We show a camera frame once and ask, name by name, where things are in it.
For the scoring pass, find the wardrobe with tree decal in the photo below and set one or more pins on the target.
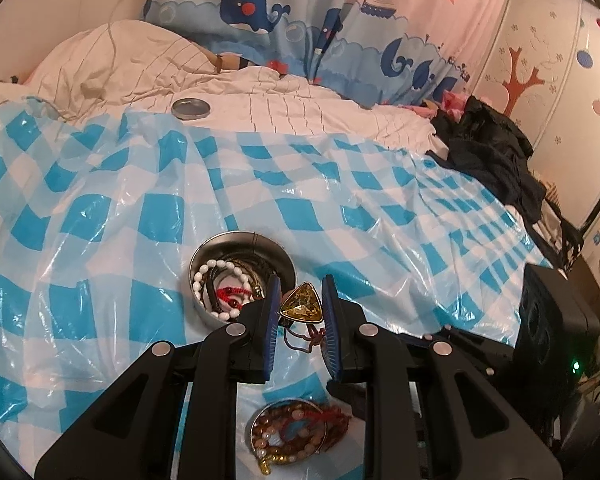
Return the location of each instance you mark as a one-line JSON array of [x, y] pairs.
[[545, 85]]

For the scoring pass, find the pink cloth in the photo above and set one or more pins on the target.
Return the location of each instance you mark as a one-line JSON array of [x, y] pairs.
[[452, 101]]

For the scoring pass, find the whale print curtain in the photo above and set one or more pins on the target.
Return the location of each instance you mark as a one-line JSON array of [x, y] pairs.
[[260, 5]]

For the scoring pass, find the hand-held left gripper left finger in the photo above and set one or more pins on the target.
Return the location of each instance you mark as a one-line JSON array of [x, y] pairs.
[[269, 332]]

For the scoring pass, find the round silver tin lid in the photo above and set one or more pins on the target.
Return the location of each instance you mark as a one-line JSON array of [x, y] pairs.
[[190, 110]]

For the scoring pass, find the brown black cylindrical object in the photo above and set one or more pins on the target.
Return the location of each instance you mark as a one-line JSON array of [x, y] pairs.
[[232, 61]]

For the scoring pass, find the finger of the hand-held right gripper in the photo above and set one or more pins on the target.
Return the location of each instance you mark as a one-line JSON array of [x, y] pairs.
[[345, 395], [475, 352]]

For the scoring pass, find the white quilt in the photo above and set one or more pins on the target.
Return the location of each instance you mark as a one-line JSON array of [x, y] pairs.
[[290, 95]]

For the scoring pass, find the blue checkered plastic sheet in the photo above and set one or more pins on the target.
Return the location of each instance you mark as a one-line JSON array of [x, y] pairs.
[[130, 210]]

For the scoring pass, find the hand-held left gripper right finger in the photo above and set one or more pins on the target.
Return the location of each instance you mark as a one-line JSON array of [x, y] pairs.
[[331, 332]]

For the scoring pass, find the round silver tin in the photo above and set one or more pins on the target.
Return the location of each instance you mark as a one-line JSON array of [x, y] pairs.
[[240, 239]]

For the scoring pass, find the dark clothes pile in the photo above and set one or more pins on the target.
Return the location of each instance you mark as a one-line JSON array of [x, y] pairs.
[[490, 150]]

